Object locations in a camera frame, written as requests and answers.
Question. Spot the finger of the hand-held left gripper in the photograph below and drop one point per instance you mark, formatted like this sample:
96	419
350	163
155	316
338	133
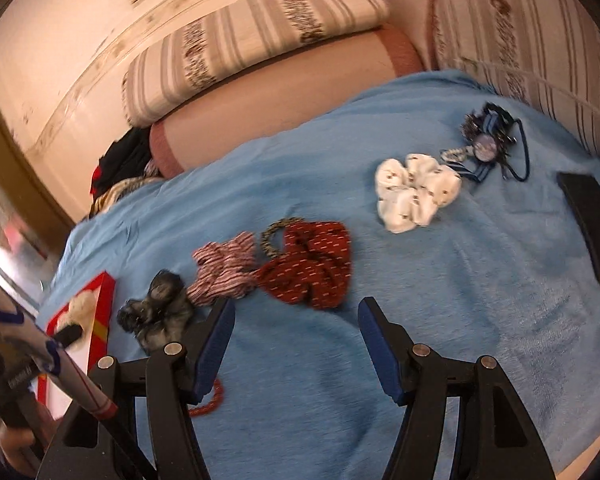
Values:
69	336

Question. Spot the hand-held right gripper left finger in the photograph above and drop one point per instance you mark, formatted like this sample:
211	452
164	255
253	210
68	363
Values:
214	347

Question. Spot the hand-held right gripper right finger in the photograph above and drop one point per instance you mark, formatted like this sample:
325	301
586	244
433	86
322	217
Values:
380	355

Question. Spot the red cardboard box tray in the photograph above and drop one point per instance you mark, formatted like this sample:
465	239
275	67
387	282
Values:
105	310

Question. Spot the grey black sheer scrunchie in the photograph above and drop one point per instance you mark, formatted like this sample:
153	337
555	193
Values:
155	315

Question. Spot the red plaid scrunchie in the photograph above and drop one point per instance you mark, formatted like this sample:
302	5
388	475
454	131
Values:
220	270

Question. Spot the dark red dotted scrunchie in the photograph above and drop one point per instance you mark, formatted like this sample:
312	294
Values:
312	265

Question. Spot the leopard print scrunchie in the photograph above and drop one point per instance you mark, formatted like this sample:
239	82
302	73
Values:
270	240

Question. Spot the white cherry print scrunchie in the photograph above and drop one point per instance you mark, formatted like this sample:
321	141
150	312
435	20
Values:
415	195

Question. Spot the person's left hand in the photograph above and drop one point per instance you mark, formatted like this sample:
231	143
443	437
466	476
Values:
16	444

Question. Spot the white dotted sheer scrunchie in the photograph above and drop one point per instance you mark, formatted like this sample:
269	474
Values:
82	310

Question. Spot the stained glass door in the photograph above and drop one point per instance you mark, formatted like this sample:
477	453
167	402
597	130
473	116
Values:
15	240

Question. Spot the pile of dark clothes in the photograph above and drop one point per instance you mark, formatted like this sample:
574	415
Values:
125	165

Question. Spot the black phone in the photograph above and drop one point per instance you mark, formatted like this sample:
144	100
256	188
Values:
590	225

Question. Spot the pink bolster cushion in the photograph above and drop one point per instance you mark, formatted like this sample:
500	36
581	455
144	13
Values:
280	105

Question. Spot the striped floral pillow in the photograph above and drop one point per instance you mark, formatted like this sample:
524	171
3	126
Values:
525	40
250	35

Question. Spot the wooden door frame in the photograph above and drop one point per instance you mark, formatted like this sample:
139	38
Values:
10	150

